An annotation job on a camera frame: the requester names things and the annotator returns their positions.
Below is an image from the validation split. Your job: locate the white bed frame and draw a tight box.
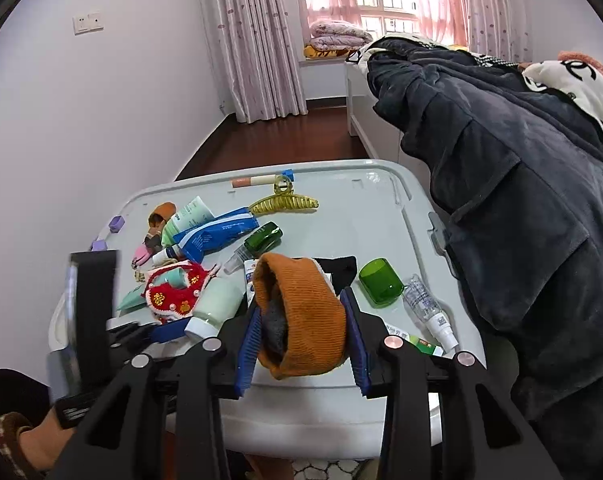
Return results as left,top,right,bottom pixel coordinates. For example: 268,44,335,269
344,61,433,172

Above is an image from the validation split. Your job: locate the green white ointment box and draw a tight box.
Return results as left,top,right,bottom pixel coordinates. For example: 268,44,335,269
381,322,445,359

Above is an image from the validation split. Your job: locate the pale green white-capped tube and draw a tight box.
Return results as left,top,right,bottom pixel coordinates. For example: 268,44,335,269
184,276,248,339

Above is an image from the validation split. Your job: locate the small orange sock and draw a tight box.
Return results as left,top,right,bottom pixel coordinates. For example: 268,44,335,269
148,202,179,229

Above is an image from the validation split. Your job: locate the black white checkered cloth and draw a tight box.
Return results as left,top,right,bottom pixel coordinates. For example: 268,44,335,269
474,51,523,69

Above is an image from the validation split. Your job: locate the green spray bottle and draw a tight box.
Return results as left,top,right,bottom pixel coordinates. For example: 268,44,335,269
224,221,284,275

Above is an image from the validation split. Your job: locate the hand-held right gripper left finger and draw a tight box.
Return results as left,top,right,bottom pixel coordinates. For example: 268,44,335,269
46,305,263,480

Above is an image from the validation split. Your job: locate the pink folded quilt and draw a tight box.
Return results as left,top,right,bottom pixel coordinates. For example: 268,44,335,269
308,17,375,51

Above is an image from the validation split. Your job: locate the grey plastic storage box lid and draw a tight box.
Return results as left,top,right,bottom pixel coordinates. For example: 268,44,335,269
46,159,488,462

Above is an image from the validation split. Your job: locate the beige orange-capped tube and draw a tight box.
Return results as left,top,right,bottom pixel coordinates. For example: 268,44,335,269
232,174,279,190

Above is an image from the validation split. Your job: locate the red knitted pouch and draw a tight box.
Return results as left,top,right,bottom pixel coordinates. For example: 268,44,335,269
142,260,220,320

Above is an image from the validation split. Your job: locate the patterned grey curtain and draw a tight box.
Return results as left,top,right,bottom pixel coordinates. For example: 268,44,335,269
451,0,530,61
192,0,310,124

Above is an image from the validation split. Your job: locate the dark grey fleece robe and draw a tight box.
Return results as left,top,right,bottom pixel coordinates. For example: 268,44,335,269
364,35,603,480

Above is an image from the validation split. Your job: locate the blue squeeze tube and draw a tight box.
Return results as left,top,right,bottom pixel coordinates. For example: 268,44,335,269
173,207,260,261

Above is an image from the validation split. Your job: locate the white black-trimmed cloth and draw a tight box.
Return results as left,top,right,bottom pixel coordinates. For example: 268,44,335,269
345,35,383,66

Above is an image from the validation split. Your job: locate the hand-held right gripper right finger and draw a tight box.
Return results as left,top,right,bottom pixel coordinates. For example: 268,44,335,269
338,287,565,480

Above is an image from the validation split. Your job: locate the patterned floor mat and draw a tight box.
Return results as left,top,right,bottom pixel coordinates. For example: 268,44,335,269
290,459,368,480

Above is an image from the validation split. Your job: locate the yellow folded blanket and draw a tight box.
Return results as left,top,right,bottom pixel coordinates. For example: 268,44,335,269
303,43,358,60

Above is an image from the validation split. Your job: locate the pink fuzzy cloth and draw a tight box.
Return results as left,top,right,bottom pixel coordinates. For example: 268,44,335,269
556,50,603,97

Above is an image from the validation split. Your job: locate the person's left forearm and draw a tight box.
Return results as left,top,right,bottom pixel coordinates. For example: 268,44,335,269
0,407,77,480

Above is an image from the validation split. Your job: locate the yellow hair claw clip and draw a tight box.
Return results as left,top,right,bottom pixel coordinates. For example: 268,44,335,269
248,175,319,215

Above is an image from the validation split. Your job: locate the clear spray bottle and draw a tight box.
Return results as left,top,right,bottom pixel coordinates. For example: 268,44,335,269
402,274,460,352

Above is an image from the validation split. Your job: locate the teal packet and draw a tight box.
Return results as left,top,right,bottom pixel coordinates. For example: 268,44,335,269
116,285,148,317

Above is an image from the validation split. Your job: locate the white printed blanket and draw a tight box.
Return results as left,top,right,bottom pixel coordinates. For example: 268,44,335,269
521,57,603,154

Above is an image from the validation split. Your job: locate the grey box latch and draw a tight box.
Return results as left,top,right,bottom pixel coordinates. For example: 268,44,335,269
428,211,450,256

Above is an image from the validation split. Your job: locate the orange knitted sock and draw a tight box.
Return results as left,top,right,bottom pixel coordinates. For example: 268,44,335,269
252,252,351,382

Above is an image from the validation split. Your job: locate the white medicine box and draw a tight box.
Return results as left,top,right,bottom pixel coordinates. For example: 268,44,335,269
242,259,262,309

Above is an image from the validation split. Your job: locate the green plastic cup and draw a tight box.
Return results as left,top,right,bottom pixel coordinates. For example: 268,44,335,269
358,258,407,306

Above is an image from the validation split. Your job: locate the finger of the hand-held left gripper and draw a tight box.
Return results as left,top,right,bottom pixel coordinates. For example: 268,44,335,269
106,317,193,357

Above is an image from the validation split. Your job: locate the black sock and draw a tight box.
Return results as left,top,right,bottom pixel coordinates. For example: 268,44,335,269
311,255,358,295

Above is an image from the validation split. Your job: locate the dark cloth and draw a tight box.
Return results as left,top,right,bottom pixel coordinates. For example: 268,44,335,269
0,368,53,427

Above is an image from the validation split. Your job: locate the green white squeeze tube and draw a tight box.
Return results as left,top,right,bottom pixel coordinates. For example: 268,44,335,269
160,196,216,247

